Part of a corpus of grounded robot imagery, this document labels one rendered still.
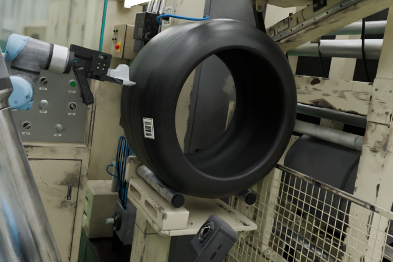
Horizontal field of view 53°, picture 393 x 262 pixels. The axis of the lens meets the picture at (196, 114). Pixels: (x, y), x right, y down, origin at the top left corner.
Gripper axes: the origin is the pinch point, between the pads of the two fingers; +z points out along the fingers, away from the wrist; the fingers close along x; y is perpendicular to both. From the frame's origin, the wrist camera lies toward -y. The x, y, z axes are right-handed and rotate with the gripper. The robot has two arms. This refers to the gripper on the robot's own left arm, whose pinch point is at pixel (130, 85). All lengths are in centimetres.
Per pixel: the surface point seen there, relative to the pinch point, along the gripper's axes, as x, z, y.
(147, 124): -10.6, 4.3, -9.8
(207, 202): 13, 47, -38
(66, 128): 64, -3, -27
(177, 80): -12.5, 9.1, 4.8
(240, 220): -6, 50, -38
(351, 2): -23, 57, 43
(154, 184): 5.3, 18.5, -31.5
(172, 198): -9.5, 18.7, -31.1
